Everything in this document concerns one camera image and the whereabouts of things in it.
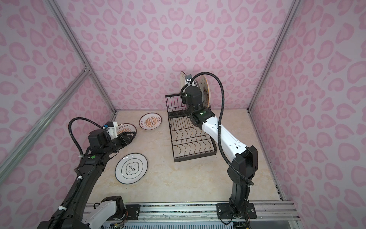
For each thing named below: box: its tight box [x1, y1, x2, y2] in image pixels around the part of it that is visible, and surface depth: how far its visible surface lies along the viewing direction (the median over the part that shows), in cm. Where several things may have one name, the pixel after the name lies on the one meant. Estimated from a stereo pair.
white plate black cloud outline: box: [114, 152, 149, 185], surface depth 90 cm
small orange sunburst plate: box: [139, 112, 163, 131], surface depth 116 cm
